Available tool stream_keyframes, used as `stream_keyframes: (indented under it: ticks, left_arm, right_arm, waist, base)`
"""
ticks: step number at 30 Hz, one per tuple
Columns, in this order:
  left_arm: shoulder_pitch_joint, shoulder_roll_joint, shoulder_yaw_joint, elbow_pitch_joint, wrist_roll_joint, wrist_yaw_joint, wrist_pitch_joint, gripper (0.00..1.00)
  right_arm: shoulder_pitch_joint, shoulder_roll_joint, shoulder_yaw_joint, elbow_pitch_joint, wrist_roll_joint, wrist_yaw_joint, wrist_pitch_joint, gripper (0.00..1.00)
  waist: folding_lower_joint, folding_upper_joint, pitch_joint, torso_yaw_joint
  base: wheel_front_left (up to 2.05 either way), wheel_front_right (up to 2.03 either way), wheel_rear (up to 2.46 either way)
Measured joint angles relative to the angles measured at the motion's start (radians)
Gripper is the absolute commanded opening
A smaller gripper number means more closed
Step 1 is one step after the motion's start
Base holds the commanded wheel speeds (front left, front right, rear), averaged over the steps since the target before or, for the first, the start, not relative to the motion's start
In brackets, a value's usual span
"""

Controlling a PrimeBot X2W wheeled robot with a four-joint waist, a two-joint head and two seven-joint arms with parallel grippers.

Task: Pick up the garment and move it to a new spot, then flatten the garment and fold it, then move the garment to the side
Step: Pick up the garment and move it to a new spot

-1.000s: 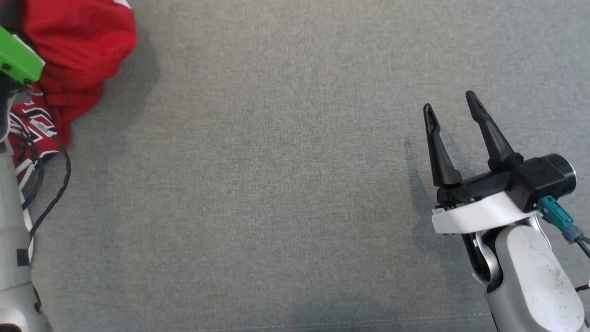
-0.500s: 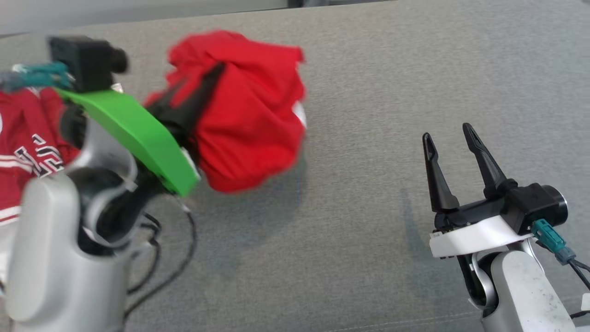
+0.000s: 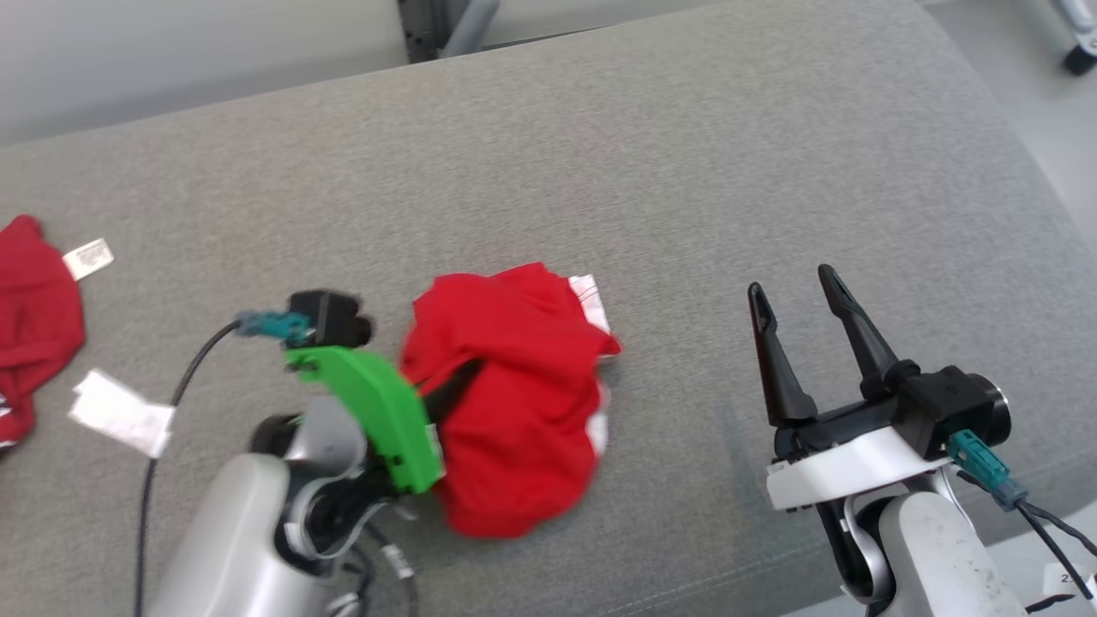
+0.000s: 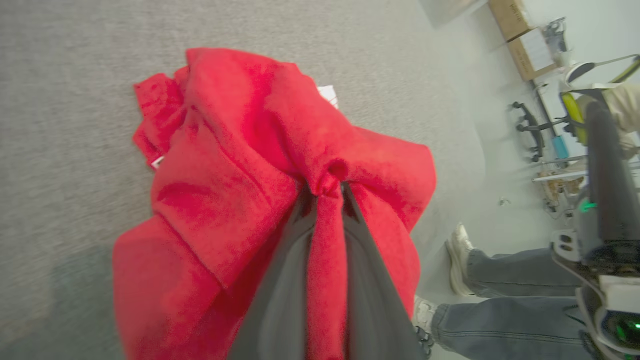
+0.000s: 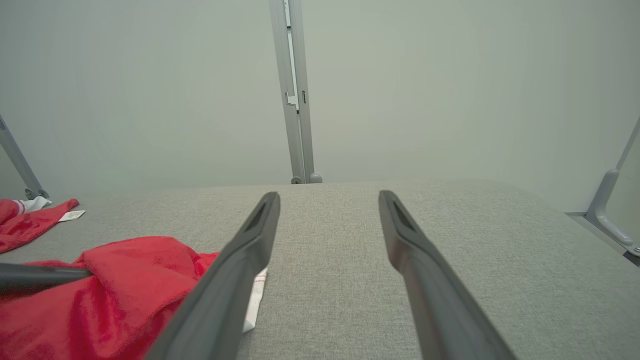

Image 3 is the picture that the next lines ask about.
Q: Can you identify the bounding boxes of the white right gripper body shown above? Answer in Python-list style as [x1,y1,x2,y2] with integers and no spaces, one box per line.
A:
[765,398,952,512]

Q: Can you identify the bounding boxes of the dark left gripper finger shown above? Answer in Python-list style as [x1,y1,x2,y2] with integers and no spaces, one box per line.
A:
[422,360,481,427]

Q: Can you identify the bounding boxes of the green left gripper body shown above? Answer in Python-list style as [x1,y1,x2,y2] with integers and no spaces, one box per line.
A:
[285,345,445,495]

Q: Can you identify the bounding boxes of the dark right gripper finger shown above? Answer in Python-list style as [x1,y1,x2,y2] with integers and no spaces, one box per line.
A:
[818,265,920,399]
[748,283,819,428]

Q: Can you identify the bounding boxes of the red shorts with white trim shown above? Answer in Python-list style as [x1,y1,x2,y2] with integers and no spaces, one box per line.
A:
[400,262,622,539]

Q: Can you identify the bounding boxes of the red basketball jersey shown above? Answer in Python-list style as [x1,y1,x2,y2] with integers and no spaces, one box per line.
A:
[0,214,115,451]

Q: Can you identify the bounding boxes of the black caster wheel with leg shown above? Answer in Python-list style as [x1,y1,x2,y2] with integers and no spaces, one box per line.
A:
[1050,0,1097,76]

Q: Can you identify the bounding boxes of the grey metal tube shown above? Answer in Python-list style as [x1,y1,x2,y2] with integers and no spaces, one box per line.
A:
[441,0,501,57]

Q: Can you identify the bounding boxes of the black right camera cable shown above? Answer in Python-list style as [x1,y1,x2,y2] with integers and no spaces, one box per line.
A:
[947,431,1097,601]

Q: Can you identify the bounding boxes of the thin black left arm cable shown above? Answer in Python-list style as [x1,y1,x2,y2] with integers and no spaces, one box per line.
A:
[343,514,421,617]

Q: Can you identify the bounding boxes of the white right cable label tag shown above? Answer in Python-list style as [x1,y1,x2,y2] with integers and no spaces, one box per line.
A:
[1044,564,1097,601]

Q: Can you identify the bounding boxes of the white cable label tag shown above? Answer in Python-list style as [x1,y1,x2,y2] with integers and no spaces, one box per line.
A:
[69,369,175,458]
[1044,564,1097,601]

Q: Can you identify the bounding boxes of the white left cable label tag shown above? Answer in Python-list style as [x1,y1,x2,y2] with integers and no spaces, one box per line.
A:
[69,369,175,458]

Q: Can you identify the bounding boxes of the dark metal frame post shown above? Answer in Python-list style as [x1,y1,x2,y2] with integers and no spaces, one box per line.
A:
[397,0,442,63]

